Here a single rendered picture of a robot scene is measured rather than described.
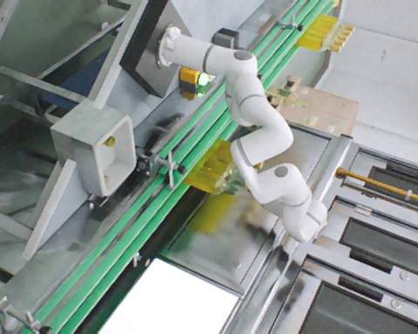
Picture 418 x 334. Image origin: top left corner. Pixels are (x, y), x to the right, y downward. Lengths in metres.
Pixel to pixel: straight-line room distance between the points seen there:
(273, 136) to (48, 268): 0.74
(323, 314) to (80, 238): 0.80
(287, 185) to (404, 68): 6.77
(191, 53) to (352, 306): 0.96
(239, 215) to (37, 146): 0.93
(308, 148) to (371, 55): 5.93
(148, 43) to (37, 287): 0.78
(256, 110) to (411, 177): 1.02
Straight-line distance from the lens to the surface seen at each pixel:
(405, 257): 1.93
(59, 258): 1.56
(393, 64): 8.07
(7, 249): 1.90
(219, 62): 1.56
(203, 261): 1.72
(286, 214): 1.52
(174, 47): 1.63
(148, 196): 1.69
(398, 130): 7.39
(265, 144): 1.35
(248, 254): 1.75
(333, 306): 1.74
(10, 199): 2.06
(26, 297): 1.51
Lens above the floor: 1.61
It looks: 19 degrees down
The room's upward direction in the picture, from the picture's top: 111 degrees clockwise
